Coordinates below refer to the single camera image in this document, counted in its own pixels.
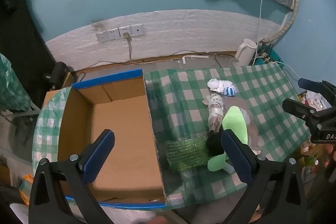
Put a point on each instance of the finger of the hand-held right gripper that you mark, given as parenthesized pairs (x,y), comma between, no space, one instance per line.
(311,84)
(296,107)

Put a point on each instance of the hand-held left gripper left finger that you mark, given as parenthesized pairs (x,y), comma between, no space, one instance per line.
(101,155)

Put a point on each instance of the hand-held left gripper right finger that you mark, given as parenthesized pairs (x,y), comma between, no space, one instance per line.
(237,158)

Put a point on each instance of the black sock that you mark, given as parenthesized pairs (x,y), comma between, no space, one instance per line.
(214,145)

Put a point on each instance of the light green cloth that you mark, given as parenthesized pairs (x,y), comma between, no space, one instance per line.
(235,121)

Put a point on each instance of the blue-edged cardboard box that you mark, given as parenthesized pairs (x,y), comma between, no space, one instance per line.
(123,121)

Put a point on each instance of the green bubble wrap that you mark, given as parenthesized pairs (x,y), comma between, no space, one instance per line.
(186,153)

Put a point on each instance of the grey white patterned cloth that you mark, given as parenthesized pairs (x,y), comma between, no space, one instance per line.
(216,108)

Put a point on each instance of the white blue-striped sock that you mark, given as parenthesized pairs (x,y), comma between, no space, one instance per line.
(225,90)

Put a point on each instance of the person's right hand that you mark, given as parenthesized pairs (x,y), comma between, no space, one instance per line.
(332,153)

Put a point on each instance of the teal plastic crate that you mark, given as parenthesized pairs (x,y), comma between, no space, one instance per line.
(273,56)

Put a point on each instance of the white electric kettle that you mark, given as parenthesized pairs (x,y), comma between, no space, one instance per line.
(245,52)

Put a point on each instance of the green checkered tablecloth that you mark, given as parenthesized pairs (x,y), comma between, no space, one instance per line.
(183,98)

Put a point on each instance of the orange teal woven bag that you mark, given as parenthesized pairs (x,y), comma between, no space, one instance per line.
(26,187)

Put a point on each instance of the grey metal rack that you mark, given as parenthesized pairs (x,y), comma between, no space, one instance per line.
(23,112)

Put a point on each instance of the black cylindrical device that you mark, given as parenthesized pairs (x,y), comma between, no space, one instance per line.
(57,74)

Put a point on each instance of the green checkered plastic sheet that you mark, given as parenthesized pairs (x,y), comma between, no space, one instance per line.
(10,82)

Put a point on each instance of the black hanging jacket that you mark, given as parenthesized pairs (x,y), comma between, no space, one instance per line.
(15,29)

